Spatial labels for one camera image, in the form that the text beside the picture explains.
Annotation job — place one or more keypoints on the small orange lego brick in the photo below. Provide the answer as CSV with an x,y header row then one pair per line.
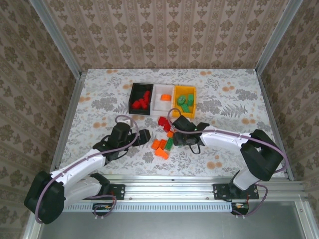
x,y
171,134

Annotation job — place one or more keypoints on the long orange lego brick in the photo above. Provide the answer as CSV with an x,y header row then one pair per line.
x,y
159,144

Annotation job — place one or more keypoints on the red lego brick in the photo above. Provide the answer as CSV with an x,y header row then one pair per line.
x,y
143,104
166,127
162,120
136,103
146,96

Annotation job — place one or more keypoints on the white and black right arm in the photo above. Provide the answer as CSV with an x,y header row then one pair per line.
x,y
224,138

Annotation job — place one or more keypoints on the black plastic bin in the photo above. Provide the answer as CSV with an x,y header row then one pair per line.
x,y
139,112

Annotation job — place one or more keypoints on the orange sloped lego piece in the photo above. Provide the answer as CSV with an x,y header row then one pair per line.
x,y
161,154

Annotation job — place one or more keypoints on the yellow plastic bin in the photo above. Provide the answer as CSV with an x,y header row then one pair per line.
x,y
178,113

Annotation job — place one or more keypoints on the white plastic bin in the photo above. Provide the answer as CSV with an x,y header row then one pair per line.
x,y
159,109

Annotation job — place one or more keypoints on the green round lego piece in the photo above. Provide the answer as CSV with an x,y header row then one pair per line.
x,y
181,100

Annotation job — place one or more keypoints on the floral patterned table cover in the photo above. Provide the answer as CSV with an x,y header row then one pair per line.
x,y
224,154

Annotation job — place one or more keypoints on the small black connector board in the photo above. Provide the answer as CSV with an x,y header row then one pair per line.
x,y
102,207
240,207

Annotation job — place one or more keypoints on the grey metal sheet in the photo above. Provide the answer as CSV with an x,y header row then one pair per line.
x,y
162,226

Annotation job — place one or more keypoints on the aluminium side frame rail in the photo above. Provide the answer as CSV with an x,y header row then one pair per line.
x,y
70,119
273,119

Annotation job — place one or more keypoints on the aluminium upright frame post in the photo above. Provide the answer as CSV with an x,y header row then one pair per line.
x,y
276,37
57,39

